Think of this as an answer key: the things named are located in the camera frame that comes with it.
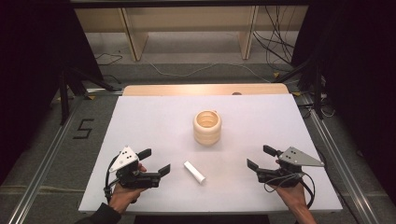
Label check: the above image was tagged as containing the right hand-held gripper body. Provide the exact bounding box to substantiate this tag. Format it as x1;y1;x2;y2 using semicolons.
256;147;325;189

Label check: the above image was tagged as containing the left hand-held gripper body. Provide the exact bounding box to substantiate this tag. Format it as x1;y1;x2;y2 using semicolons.
108;145;163;189

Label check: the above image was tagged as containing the white plastic tube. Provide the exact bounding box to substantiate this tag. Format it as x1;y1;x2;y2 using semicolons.
182;160;206;185

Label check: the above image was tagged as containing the cream ribbed cup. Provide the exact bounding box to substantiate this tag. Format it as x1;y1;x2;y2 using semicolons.
192;109;222;147

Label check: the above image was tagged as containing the person's left hand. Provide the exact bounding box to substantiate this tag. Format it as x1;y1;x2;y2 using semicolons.
107;162;148;215

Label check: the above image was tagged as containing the person's right hand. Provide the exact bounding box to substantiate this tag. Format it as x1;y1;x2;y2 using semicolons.
269;159;308;211

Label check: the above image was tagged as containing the white board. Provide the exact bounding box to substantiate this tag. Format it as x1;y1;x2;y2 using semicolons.
78;93;344;215

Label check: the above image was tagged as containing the light wooden table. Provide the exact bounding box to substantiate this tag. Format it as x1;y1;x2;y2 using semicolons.
121;83;290;97

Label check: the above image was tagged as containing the black tripod stand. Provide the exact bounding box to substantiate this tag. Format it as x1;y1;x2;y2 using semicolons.
274;55;327;120
58;66;117;126

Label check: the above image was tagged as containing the dark curtain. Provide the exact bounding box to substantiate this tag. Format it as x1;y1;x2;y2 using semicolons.
0;0;105;185
291;0;396;206

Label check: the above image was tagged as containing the light wooden shelf unit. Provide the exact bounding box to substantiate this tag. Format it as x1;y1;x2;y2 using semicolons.
74;6;309;62

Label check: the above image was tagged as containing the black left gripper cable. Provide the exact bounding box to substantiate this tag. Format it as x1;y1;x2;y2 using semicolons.
104;154;121;203

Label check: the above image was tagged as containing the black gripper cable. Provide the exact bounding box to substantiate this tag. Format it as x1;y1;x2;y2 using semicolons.
104;154;121;203
263;172;316;209

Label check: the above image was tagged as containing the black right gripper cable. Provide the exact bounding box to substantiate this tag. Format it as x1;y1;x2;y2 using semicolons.
263;172;316;209

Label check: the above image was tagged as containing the aluminium floor rail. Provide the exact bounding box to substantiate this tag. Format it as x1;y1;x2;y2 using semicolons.
7;96;86;224
299;92;380;224

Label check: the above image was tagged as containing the short aluminium rail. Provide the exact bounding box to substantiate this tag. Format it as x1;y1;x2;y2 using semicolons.
85;88;124;96

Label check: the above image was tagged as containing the white floor cable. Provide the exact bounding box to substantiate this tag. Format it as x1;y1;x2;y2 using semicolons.
148;62;273;84

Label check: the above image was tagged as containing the thin black floor cable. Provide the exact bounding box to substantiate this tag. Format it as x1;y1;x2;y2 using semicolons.
94;51;124;66

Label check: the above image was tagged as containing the bundle of black cables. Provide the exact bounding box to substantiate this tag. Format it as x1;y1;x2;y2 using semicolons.
252;5;301;65

